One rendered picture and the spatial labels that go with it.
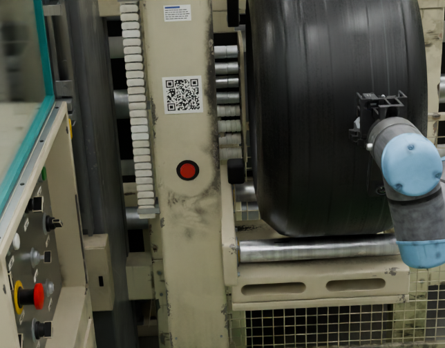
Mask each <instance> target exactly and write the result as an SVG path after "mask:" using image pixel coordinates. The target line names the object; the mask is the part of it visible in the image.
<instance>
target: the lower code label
mask: <svg viewBox="0 0 445 348"><path fill-rule="evenodd" d="M162 87H163V97H164V114H178V113H203V104H202V80H201V75H198V76H184V77H162Z"/></svg>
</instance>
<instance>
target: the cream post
mask: <svg viewBox="0 0 445 348"><path fill-rule="evenodd" d="M189 4H191V21H164V6H174V5H189ZM142 11H143V20H144V37H145V46H146V62H147V70H148V79H149V96H150V105H151V117H152V129H153V146H154V155H155V171H156V180H157V188H158V204H159V210H160V228H161V238H162V255H163V264H164V280H165V289H166V297H167V314H168V323H169V339H170V348H229V337H228V322H227V294H226V286H225V285H224V278H223V251H222V236H221V218H222V216H223V210H222V196H221V181H220V153H219V139H218V112H217V97H216V69H215V56H214V29H213V13H212V0H142ZM198 75H201V80H202V104H203V113H178V114H164V97H163V87H162V77H184V76H198ZM183 164H192V165H193V166H194V167H195V170H196V172H195V174H194V176H193V177H190V178H185V177H183V176H182V175H181V173H180V168H181V166H182V165H183Z"/></svg>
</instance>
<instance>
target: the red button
mask: <svg viewBox="0 0 445 348"><path fill-rule="evenodd" d="M195 172H196V170H195V167H194V166H193V165H192V164H183V165H182V166H181V168H180V173H181V175H182V176H183V177H185V178H190V177H193V176H194V174H195Z"/></svg>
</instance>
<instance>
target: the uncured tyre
mask: <svg viewBox="0 0 445 348"><path fill-rule="evenodd" d="M245 36H246V64H247V99H248V113H249V138H250V148H251V159H252V175H253V181H254V191H255V195H256V200H257V204H258V209H259V212H260V216H261V219H262V220H263V221H264V222H266V223H267V224H268V225H270V226H271V227H272V228H273V229H274V230H275V231H276V232H278V233H279V234H281V235H286V236H290V237H293V238H306V237H321V236H336V235H364V234H376V233H380V232H382V231H386V230H388V229H392V228H393V227H394V226H393V223H392V218H391V214H390V208H389V204H388V198H387V196H374V197H370V196H368V191H367V186H366V180H367V173H368V160H369V152H370V151H368V150H367V149H366V148H362V147H360V146H358V145H357V143H352V140H350V139H349V129H353V128H354V121H355V120H356V119H357V118H358V117H357V107H356V93H359V94H360V95H361V96H362V94H363V93H374V94H375V95H376V96H377V95H378V96H382V95H384V96H385V97H387V96H394V95H396V96H397V97H398V90H400V91H401V92H402V93H403V94H405V96H407V98H408V100H407V120H408V121H410V122H411V123H412V124H413V125H414V126H415V127H416V128H417V129H418V130H419V131H420V133H421V134H422V135H423V136H424V137H425V138H427V130H428V80H427V66H426V49H425V43H424V32H423V26H422V18H421V14H420V10H419V4H418V0H246V9H245Z"/></svg>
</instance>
